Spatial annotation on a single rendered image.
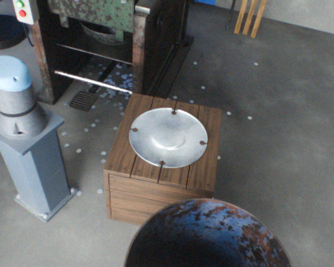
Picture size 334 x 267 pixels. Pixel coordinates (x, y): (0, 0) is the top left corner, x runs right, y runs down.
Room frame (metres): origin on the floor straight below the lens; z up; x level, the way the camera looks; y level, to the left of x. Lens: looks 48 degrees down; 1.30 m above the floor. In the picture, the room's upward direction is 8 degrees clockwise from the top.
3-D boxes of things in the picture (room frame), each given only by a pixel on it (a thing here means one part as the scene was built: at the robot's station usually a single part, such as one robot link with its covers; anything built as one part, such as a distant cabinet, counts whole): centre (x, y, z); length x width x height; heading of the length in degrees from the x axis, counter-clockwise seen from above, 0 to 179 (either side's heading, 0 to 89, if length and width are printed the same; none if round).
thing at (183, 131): (0.84, -0.01, 0.35); 0.29 x 0.29 x 0.01
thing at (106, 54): (1.53, 0.34, 0.31); 0.43 x 0.42 x 0.01; 79
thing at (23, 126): (0.72, 0.47, 0.50); 0.15 x 0.15 x 0.10
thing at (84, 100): (1.39, 0.37, 0.14); 0.59 x 0.10 x 0.05; 169
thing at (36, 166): (0.72, 0.47, 0.23); 0.19 x 0.19 x 0.45; 63
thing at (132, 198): (0.84, -0.01, 0.18); 0.40 x 0.38 x 0.35; 176
